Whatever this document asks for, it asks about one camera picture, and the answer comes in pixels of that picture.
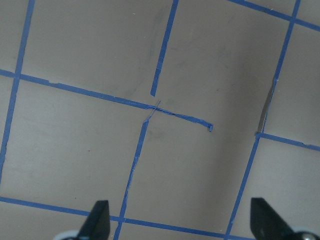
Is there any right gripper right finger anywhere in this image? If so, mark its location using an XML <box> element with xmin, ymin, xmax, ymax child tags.
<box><xmin>250</xmin><ymin>197</ymin><xmax>298</xmax><ymax>240</ymax></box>

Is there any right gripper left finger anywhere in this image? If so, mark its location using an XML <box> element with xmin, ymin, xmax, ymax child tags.
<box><xmin>77</xmin><ymin>200</ymin><xmax>111</xmax><ymax>240</ymax></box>

